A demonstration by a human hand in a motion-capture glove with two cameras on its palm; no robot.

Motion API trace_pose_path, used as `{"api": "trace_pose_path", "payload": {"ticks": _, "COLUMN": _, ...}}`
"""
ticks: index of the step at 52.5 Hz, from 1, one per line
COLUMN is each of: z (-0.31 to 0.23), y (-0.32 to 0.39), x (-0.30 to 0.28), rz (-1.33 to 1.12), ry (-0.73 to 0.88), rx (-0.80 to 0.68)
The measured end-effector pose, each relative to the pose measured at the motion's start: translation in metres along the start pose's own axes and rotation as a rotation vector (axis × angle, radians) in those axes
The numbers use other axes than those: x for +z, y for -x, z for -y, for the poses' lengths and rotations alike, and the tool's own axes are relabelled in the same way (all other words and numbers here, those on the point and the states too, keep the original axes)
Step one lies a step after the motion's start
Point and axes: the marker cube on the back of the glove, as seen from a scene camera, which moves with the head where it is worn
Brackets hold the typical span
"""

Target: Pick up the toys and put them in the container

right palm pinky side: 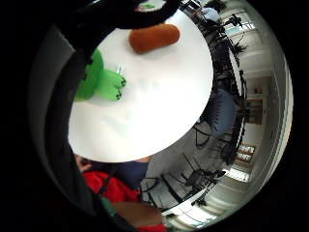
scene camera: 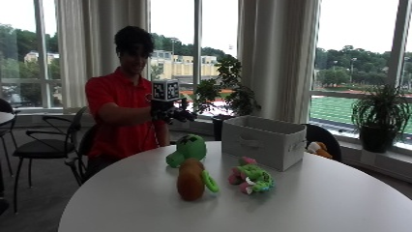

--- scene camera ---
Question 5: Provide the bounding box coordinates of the white marker cube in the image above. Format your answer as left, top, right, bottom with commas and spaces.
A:
150, 78, 181, 102

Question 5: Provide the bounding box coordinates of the green round plush toy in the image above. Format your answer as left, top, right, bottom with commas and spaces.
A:
165, 133, 208, 169

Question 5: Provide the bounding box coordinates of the leafy potted plant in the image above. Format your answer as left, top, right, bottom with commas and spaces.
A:
190, 53, 262, 141

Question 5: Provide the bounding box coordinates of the the person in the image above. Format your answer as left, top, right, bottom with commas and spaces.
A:
84, 25, 172, 182

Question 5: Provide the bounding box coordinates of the brown kiwi plush toy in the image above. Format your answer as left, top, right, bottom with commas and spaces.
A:
174, 158, 220, 202

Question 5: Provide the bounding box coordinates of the white fabric storage box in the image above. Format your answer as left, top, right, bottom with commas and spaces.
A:
220, 115, 309, 172

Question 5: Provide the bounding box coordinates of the green pink dragon plush toy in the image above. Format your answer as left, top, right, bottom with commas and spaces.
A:
226, 156, 277, 195

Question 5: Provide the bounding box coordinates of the black chair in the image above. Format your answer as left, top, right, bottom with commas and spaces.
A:
302, 123, 344, 163
12, 105, 89, 215
62, 125, 98, 188
0, 98, 21, 178

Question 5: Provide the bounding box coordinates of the white curtain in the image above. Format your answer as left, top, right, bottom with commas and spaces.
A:
236, 0, 321, 125
53, 0, 152, 114

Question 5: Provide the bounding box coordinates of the orange white plush toy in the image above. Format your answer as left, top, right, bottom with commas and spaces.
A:
305, 141, 333, 160

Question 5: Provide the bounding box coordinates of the round white table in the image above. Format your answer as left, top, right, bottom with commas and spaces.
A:
0, 110, 17, 126

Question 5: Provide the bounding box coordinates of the grassy potted plant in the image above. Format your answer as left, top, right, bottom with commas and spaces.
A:
350, 84, 412, 154

